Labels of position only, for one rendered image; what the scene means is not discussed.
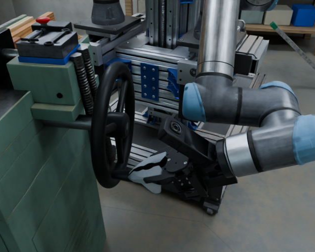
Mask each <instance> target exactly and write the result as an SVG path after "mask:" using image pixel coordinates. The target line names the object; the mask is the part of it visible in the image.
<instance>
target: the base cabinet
mask: <svg viewBox="0 0 315 252"><path fill-rule="evenodd" d="M106 238H107V237H106V232H105V226H104V220H103V214H102V208H101V203H100V197H99V191H98V185H97V180H96V176H95V173H94V170H93V165H92V157H91V145H90V139H89V133H88V130H83V129H72V128H69V129H68V130H67V131H66V133H65V134H64V136H63V137H62V139H61V140H60V142H59V143H58V145H57V146H56V148H55V149H54V150H53V152H52V153H51V155H50V156H49V158H48V159H47V161H46V162H45V164H44V165H43V167H42V168H41V170H40V171H39V173H38V174H37V176H36V177H35V179H34V180H33V181H32V183H31V184H30V186H29V187H28V189H27V190H26V192H25V193H24V195H23V196H22V198H21V199H20V201H19V202H18V204H17V205H16V207H15V208H14V210H13V211H12V213H11V214H10V215H9V217H8V218H7V220H0V252H102V250H103V247H104V244H105V241H106Z"/></svg>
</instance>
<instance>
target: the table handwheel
mask: <svg viewBox="0 0 315 252"><path fill-rule="evenodd" d="M118 76H120V78H121V88H120V93H119V98H118V102H117V107H116V111H115V112H112V111H109V112H108V109H109V103H110V98H111V94H112V90H113V87H114V84H115V81H116V79H117V77H118ZM123 111H124V112H123ZM42 123H43V125H44V126H45V127H56V128H67V129H78V130H89V131H90V150H91V161H92V167H93V171H94V175H95V177H96V179H97V181H98V183H99V184H100V185H101V186H102V187H104V188H106V189H111V188H113V187H115V186H116V185H117V184H118V183H119V182H120V181H121V180H119V179H115V178H112V177H111V175H112V174H111V175H110V174H109V171H108V166H107V160H106V136H107V137H109V138H114V139H115V145H116V152H117V162H116V165H115V167H114V171H117V170H126V167H127V164H128V161H129V157H130V152H131V147H132V141H133V134H134V124H135V91H134V83H133V78H132V74H131V72H130V70H129V68H128V66H127V65H126V64H125V63H123V62H121V61H115V62H113V63H111V64H110V65H109V66H108V67H107V68H106V70H105V71H104V73H103V75H102V77H101V79H100V82H99V85H98V88H97V92H96V96H95V100H94V105H93V111H92V115H87V114H79V115H78V117H77V118H76V120H75V121H74V122H67V121H56V120H44V119H42Z"/></svg>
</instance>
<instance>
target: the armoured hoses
mask: <svg viewBox="0 0 315 252"><path fill-rule="evenodd" d="M70 61H72V62H73V63H74V67H75V72H76V75H77V80H78V85H79V88H80V89H79V90H80V93H81V97H82V102H83V106H84V109H85V113H86V115H92V114H93V107H94V102H95V97H96V93H97V89H98V85H97V82H96V78H95V73H94V70H93V65H92V61H91V57H90V53H89V49H88V46H84V45H82V46H80V47H78V48H77V52H75V53H72V54H71V55H70ZM105 153H106V163H107V168H108V172H109V173H110V172H111V169H112V164H113V162H114V161H115V160H116V146H115V145H112V142H111V139H110V137H107V136H105Z"/></svg>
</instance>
